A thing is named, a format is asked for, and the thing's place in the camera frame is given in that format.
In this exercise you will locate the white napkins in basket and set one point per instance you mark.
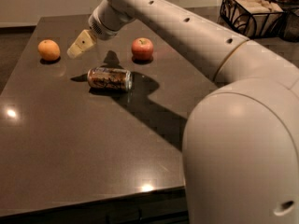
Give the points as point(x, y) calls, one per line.
point(253, 8)

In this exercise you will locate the red apple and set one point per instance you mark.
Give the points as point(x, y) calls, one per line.
point(142, 49)

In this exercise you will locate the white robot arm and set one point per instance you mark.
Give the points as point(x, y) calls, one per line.
point(241, 143)

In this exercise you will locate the orange soda can lying down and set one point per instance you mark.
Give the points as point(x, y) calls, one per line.
point(113, 79)

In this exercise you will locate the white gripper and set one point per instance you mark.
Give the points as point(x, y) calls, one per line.
point(99, 27)

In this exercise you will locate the dark cabinet drawers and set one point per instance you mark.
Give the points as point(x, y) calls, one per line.
point(164, 206)

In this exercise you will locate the orange fruit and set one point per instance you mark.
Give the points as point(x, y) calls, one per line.
point(49, 50)

